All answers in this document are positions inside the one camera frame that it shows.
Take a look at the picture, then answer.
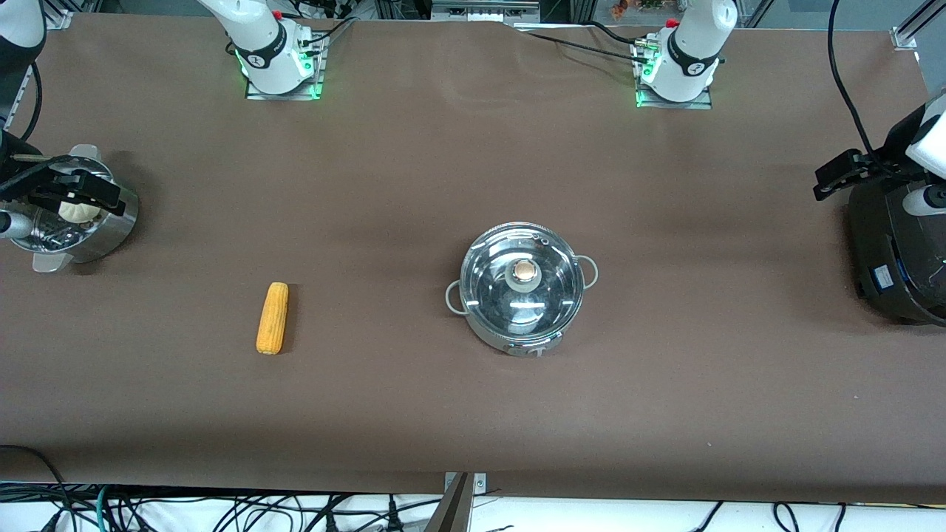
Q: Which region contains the yellow corn cob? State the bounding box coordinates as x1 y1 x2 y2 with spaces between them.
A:
256 282 290 356

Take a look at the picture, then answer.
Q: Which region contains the grey electric cooking pot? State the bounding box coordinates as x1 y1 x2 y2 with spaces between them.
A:
445 222 599 360

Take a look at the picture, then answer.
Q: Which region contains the grey power strip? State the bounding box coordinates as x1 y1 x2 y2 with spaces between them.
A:
431 0 542 24

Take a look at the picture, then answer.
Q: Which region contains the aluminium frame strut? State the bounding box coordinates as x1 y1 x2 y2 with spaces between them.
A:
890 0 946 51

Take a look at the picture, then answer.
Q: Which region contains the small metal bracket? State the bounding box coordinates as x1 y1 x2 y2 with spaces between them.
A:
443 471 488 499

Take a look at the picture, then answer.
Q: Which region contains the white steamed bun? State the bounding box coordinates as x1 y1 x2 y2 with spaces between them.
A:
58 198 103 227

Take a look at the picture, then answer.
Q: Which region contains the glass pot lid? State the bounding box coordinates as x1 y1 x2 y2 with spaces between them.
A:
460 222 585 348

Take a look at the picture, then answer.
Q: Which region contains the grey metal beam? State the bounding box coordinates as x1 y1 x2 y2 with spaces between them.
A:
423 474 474 532

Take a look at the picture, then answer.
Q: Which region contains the black rice cooker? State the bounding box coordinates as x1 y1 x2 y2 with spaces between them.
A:
846 176 946 327

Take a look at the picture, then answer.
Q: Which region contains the steel steamer basket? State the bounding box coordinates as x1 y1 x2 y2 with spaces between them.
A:
0 144 140 275

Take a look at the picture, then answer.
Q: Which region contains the brown table cover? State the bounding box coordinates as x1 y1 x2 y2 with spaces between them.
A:
0 11 946 505

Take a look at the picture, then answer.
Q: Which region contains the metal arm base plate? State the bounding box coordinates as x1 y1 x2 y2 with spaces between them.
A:
634 41 715 111
245 33 325 101

